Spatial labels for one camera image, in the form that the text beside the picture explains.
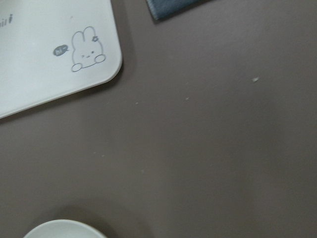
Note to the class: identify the folded grey cloth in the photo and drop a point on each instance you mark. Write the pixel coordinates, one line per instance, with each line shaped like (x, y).
(162, 9)

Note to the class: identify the cream rabbit tray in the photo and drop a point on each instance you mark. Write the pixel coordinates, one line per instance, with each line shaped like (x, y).
(53, 48)

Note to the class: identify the cream round plate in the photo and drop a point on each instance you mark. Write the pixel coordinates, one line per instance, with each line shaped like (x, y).
(64, 229)

